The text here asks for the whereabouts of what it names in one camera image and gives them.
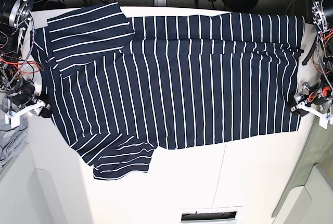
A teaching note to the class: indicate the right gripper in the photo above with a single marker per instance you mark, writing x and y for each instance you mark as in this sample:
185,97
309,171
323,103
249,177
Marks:
22,98

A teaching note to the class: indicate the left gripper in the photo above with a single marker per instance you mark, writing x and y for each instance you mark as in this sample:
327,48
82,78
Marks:
306,95

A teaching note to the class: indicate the navy white striped t-shirt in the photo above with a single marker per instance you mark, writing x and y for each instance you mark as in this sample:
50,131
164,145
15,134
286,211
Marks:
120,87

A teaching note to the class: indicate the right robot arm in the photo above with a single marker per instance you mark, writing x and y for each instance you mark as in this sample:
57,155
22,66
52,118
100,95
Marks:
18,70

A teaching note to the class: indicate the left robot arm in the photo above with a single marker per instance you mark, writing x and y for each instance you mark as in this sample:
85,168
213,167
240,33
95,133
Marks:
320,93

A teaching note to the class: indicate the grey folded cloth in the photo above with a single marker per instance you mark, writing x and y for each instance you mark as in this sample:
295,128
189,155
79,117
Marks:
12,139

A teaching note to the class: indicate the white vent grille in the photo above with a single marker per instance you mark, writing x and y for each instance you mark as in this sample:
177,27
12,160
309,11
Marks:
209,218

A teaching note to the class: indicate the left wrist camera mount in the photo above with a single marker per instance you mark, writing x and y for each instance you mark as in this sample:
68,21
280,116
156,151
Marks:
325,119

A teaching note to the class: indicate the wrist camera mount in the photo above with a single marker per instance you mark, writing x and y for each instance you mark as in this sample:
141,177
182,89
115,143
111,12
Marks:
325,119
13,117

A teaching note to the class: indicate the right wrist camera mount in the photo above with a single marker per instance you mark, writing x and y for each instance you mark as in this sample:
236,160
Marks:
13,117

